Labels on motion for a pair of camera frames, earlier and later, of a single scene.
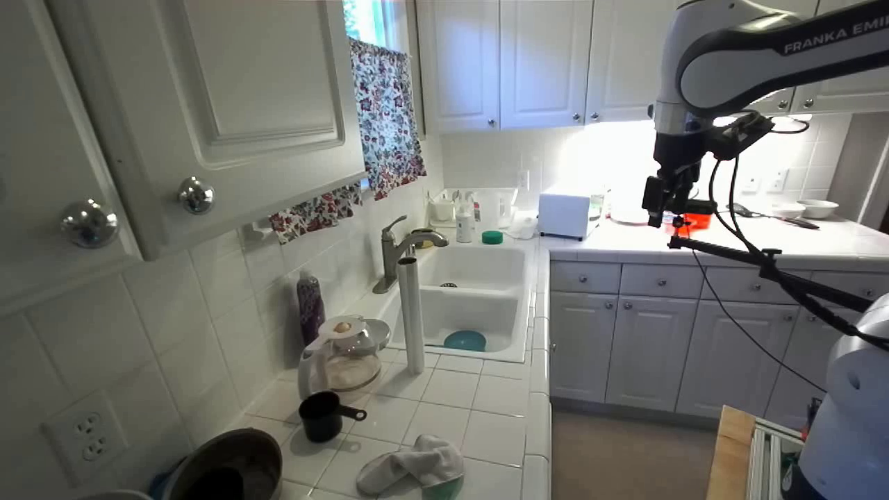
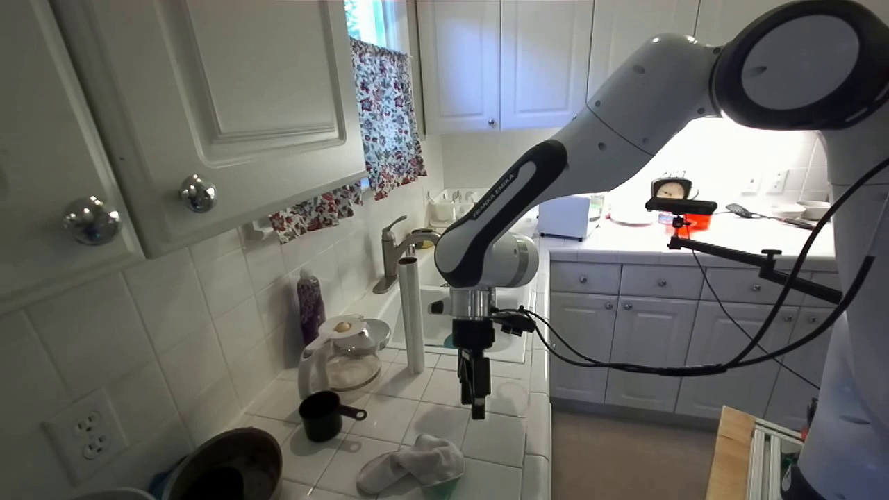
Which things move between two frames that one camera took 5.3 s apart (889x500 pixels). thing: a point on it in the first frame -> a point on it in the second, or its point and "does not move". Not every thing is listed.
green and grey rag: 430,464 does not move
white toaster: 566,215 does not move
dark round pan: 235,464 does not move
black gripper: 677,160 -> 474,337
